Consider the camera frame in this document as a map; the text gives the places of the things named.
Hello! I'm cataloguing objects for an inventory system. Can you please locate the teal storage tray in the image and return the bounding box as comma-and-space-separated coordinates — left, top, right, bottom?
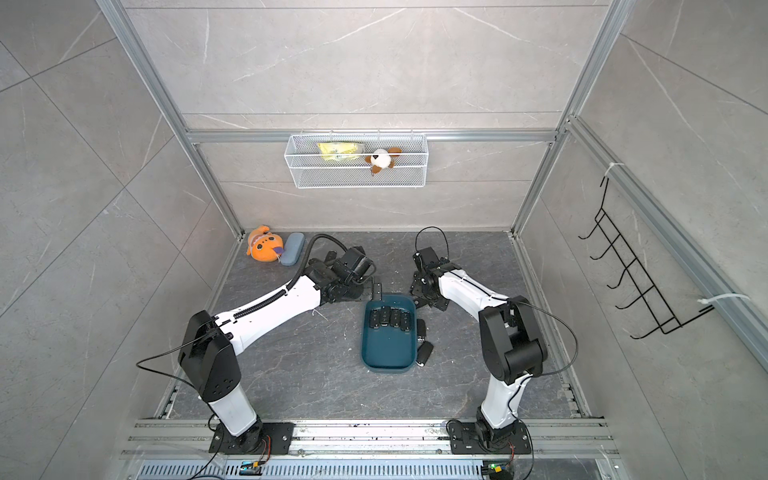
361, 293, 418, 374

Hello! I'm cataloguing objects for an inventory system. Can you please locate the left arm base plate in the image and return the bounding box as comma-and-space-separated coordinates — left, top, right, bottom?
209, 421, 295, 456

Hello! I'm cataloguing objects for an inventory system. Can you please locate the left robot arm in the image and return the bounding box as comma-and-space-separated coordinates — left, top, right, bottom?
178, 234, 376, 438

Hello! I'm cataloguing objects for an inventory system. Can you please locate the aluminium mounting rail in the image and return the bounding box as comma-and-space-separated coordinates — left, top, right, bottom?
118, 418, 619, 460

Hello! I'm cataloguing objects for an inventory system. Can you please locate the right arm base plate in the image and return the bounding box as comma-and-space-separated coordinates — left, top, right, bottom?
445, 419, 532, 455

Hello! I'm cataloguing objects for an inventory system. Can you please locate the brown white plush dog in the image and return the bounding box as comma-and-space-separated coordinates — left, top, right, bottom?
365, 147, 402, 175

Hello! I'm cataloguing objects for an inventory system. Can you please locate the blue glasses case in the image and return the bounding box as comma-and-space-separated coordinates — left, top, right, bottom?
279, 232, 305, 267

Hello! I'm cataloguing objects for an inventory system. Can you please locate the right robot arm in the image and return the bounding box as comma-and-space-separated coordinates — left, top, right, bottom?
410, 247, 548, 449

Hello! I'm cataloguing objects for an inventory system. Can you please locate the black wall hook rack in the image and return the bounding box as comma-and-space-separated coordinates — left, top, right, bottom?
578, 177, 715, 341

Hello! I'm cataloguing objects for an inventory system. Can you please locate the orange plush toy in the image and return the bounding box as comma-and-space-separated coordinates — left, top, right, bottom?
247, 225, 284, 263

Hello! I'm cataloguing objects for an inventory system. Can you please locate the white wire basket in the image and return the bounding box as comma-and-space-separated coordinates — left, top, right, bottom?
284, 131, 429, 189

